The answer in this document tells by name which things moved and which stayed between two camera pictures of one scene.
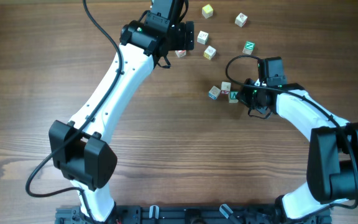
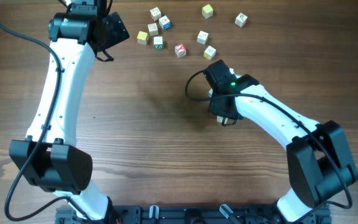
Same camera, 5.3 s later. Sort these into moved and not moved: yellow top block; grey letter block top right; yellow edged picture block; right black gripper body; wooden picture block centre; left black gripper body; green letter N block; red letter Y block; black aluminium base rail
Moved: right black gripper body; green letter N block; left black gripper body
Not moved: black aluminium base rail; yellow top block; wooden picture block centre; yellow edged picture block; grey letter block top right; red letter Y block
